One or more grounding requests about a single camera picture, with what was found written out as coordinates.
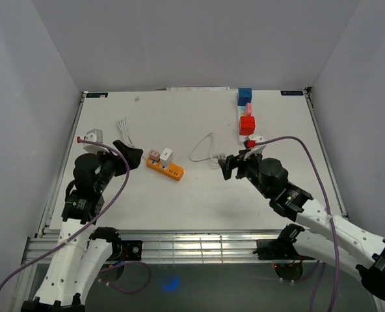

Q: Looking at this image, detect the red cube socket adapter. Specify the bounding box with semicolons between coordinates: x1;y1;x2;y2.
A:
239;116;256;136

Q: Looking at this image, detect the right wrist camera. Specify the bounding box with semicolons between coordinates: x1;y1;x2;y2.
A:
243;134;265;161

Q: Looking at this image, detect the white multicolour power strip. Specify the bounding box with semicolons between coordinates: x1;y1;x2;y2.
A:
188;97;261;170

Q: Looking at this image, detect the purple cable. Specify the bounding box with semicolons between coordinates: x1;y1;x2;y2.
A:
256;135;340;312
0;139;152;312

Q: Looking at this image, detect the white plug adapter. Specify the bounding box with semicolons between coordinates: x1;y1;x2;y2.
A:
159;148;173;166

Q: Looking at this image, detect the right corner label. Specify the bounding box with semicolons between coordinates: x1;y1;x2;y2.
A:
280;90;304;96

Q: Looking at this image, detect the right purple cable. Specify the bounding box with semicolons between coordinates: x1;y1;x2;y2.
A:
256;135;340;312

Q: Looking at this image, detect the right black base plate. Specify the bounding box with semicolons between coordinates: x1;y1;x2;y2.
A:
252;240;292;260

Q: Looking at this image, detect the blue cube socket adapter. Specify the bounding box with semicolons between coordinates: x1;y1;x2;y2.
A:
237;87;252;107

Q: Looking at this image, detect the corner label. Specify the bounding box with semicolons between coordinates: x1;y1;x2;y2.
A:
280;90;304;96
85;92;109;98

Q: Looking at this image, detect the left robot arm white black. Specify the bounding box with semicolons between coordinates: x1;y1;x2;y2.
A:
21;138;143;311

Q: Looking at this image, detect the left corner label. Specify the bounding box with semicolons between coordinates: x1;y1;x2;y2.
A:
85;92;109;98

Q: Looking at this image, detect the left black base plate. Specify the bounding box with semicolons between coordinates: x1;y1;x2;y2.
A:
108;240;143;262

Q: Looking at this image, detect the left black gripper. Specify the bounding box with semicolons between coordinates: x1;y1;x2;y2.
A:
94;140;142;192

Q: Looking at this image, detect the orange power strip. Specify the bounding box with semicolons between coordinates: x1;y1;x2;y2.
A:
116;117;185;182

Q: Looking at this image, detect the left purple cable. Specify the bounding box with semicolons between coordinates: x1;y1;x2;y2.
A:
0;139;152;312

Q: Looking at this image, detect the aluminium frame rail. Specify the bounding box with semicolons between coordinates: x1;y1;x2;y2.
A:
20;232;375;266

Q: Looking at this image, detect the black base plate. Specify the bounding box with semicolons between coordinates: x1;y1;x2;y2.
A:
108;240;143;262
252;240;292;260

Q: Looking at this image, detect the rose gold plug adapter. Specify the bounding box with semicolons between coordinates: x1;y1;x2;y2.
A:
148;149;161;162

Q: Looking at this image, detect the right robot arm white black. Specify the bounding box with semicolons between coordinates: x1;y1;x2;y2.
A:
219;155;385;301

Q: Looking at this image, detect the pink plug adapter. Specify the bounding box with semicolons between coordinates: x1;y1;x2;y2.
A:
244;103;252;116

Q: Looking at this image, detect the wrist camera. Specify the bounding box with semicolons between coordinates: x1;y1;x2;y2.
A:
77;129;107;155
243;134;265;161

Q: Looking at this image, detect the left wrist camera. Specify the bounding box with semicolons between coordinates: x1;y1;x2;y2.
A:
77;129;107;155

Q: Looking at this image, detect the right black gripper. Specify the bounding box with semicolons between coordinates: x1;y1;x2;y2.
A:
217;149;271;199

